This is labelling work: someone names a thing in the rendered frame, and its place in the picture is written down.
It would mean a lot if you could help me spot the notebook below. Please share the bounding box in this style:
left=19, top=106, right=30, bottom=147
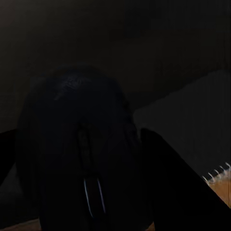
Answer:
left=132, top=68, right=231, bottom=186

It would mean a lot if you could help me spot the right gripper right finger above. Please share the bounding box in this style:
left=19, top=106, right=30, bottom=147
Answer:
left=141, top=128, right=231, bottom=231

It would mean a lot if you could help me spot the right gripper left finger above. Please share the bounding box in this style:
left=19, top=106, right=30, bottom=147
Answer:
left=0, top=129, right=16, bottom=186

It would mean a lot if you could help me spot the mouse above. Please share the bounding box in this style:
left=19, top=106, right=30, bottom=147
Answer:
left=14, top=63, right=154, bottom=231

